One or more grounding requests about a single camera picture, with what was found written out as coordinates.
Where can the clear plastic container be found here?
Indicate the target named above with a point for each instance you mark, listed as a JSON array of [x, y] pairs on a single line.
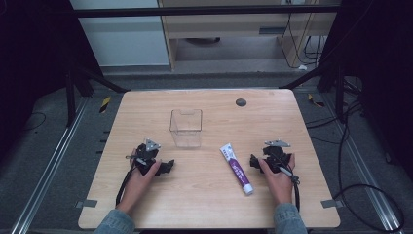
[[185, 128]]

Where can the black metal stand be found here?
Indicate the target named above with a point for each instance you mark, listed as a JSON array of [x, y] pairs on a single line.
[[70, 97], [339, 94]]

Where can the black horizontal frame bar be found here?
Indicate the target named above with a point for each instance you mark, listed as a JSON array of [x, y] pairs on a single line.
[[195, 11]]

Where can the white cabinet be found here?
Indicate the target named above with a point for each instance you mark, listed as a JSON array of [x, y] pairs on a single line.
[[123, 42]]

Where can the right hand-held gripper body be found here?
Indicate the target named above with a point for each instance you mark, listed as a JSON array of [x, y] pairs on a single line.
[[276, 156]]

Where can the white and purple toothpaste tube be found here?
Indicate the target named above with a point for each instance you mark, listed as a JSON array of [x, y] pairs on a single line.
[[237, 169]]

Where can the aluminium floor rail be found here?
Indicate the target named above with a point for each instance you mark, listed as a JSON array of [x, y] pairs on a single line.
[[48, 169], [363, 169]]

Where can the person's left hand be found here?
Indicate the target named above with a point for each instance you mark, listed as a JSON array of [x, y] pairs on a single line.
[[136, 185]]

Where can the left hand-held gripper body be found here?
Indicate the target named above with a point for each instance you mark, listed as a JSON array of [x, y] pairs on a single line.
[[144, 159]]

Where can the dark round table grommet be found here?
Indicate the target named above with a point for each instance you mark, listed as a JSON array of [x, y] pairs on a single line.
[[241, 102]]

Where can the person's right hand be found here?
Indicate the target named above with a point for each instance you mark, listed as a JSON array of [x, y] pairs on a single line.
[[281, 187]]

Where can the white plug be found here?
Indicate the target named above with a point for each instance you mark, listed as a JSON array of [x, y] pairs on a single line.
[[302, 67]]

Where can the light wooden desk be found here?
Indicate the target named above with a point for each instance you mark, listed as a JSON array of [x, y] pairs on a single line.
[[227, 24]]

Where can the dark curtain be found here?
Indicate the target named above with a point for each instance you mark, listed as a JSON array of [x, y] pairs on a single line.
[[32, 65], [380, 65]]

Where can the yellow and black tape strip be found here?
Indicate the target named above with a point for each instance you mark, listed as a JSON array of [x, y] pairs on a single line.
[[315, 101], [105, 104]]

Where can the grey table bracket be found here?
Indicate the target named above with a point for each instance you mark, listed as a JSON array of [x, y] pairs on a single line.
[[331, 203], [87, 203]]

